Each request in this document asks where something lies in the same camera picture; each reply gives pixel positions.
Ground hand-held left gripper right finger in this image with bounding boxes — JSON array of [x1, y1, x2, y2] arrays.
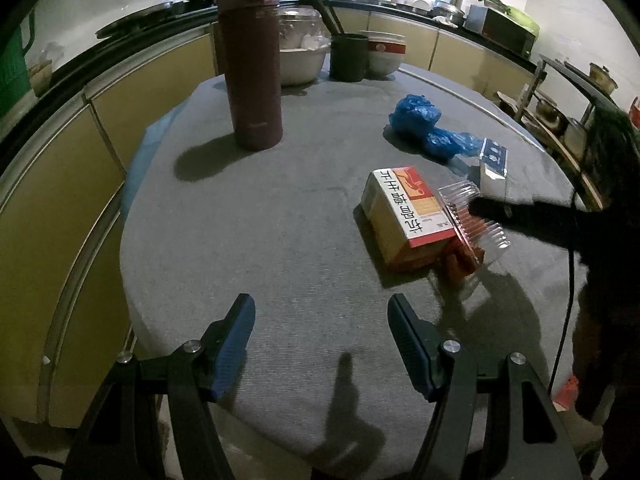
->
[[387, 293, 583, 480]]

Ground blue tablecloth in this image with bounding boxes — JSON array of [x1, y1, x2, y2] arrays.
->
[[126, 102, 193, 178]]

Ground green plastic basket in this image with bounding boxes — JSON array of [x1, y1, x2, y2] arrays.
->
[[0, 12, 37, 117]]

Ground clear plastic tray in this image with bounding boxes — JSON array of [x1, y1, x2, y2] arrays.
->
[[437, 181, 512, 264]]

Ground red plastic basket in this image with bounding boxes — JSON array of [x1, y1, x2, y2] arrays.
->
[[554, 376, 581, 412]]

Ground black cable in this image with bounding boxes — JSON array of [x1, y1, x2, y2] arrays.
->
[[547, 247, 575, 395]]

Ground orange white cardboard box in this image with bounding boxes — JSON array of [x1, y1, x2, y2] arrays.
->
[[360, 165, 457, 274]]

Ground dark green cup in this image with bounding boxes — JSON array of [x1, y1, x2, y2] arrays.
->
[[329, 33, 371, 83]]

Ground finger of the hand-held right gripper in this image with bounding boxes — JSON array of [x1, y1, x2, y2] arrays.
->
[[469, 195, 586, 250]]

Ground microwave oven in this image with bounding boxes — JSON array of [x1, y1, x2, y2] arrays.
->
[[463, 4, 540, 59]]

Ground maroon thermos bottle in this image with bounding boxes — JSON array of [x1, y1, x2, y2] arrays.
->
[[216, 0, 285, 151]]

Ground orange wrapper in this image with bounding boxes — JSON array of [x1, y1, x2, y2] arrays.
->
[[445, 240, 486, 287]]

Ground person's dark trousers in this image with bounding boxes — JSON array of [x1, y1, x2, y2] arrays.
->
[[570, 285, 640, 480]]

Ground red-banded white bowl stack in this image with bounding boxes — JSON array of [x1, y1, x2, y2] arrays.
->
[[359, 31, 407, 80]]

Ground metal storage rack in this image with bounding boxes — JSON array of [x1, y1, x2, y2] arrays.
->
[[495, 54, 640, 211]]

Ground metal pot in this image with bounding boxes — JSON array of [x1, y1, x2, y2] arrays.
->
[[430, 1, 467, 27]]

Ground black chopsticks bundle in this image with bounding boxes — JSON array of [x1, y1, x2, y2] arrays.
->
[[299, 0, 347, 37]]

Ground white blue tissue packet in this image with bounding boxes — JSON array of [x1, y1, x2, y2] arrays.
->
[[476, 137, 512, 201]]

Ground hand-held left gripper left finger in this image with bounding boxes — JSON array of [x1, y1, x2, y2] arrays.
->
[[62, 292, 257, 480]]

